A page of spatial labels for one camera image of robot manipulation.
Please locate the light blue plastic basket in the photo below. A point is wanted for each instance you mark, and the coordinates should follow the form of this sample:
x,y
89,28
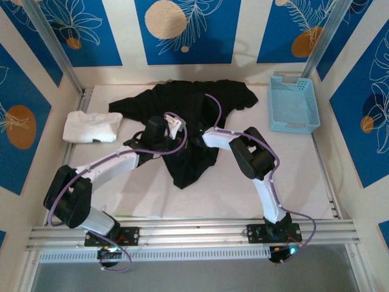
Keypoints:
x,y
291,103

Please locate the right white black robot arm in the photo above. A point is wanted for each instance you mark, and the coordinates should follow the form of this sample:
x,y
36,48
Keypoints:
x,y
269,197

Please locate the left aluminium frame post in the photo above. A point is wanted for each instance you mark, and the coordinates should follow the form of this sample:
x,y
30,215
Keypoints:
x,y
51,39

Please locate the black printed t-shirt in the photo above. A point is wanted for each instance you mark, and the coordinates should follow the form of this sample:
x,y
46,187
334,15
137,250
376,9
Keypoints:
x,y
182,100

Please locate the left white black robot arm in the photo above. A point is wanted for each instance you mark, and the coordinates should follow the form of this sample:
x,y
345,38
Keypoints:
x,y
106,165

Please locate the white table cover sheet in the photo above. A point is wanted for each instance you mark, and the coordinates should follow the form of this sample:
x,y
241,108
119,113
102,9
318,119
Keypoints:
x,y
218,194

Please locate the right aluminium frame post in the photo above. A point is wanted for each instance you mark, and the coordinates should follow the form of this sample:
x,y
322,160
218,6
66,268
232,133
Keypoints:
x,y
329,30

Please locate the folded white t-shirt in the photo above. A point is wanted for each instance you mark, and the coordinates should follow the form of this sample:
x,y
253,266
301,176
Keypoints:
x,y
88,127

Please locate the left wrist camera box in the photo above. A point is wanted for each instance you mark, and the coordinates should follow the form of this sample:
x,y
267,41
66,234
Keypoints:
x,y
174,126

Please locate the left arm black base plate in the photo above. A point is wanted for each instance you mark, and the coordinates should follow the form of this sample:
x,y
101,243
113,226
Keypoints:
x,y
130,235

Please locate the aluminium frame post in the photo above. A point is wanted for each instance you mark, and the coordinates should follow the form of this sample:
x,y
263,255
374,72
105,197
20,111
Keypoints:
x,y
51,39
329,30

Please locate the wide aluminium frame rail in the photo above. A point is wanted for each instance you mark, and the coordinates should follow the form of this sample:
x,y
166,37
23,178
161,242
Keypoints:
x,y
197,234

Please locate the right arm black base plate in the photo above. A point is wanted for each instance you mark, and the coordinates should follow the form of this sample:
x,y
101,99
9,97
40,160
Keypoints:
x,y
255,232

